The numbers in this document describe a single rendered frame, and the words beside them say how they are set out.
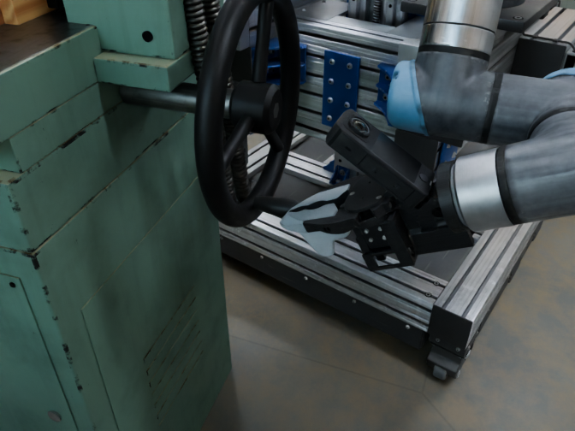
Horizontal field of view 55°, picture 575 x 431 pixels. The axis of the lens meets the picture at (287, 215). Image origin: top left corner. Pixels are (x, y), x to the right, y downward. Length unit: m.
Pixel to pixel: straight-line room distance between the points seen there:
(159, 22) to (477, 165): 0.36
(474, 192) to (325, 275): 0.89
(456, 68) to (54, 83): 0.41
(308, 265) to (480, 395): 0.50
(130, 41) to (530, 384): 1.18
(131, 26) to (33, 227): 0.24
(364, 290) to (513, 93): 0.82
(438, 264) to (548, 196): 0.89
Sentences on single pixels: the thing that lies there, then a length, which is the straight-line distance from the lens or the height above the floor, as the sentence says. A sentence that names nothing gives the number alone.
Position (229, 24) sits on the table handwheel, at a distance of 0.56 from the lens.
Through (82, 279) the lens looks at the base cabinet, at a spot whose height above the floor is 0.63.
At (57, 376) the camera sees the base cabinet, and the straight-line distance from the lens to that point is 0.81.
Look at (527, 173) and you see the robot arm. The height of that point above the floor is 0.84.
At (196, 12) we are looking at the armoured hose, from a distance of 0.66.
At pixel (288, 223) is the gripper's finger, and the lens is 0.63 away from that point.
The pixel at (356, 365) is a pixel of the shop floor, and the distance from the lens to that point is 1.41.
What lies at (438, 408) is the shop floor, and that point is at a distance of 1.37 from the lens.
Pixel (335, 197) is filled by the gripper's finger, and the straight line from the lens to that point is 0.61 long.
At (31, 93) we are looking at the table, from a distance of 0.61.
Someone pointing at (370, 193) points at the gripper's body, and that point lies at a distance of 0.58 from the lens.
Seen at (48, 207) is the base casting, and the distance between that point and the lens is 0.65.
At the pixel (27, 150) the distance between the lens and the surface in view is 0.62.
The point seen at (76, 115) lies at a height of 0.82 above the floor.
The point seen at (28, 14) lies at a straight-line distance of 0.73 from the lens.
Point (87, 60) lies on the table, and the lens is 0.68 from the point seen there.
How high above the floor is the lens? 1.09
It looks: 36 degrees down
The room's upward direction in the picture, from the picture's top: straight up
